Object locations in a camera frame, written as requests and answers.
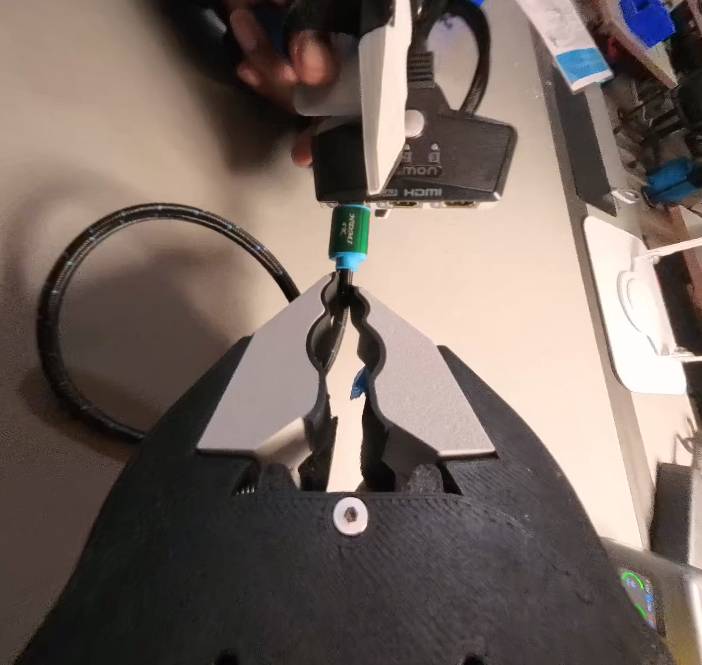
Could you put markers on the black hdmi switch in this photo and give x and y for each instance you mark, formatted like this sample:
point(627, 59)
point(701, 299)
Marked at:
point(471, 155)

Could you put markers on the blue bag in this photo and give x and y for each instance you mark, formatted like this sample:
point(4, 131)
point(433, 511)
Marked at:
point(669, 182)

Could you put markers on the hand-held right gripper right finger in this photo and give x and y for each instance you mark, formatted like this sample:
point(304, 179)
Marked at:
point(433, 402)

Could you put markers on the white tablet stand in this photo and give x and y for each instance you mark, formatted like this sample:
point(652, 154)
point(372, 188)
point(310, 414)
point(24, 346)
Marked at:
point(609, 292)

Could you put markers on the printed paper sheet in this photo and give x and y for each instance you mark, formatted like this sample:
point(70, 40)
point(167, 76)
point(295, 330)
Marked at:
point(554, 24)

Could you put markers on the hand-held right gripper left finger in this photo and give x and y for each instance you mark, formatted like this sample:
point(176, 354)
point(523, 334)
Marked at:
point(263, 396)

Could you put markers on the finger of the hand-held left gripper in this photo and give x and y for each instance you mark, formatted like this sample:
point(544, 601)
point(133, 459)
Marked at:
point(329, 95)
point(384, 100)

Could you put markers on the dark flat device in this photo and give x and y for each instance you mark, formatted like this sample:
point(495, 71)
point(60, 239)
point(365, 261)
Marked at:
point(619, 561)
point(672, 511)

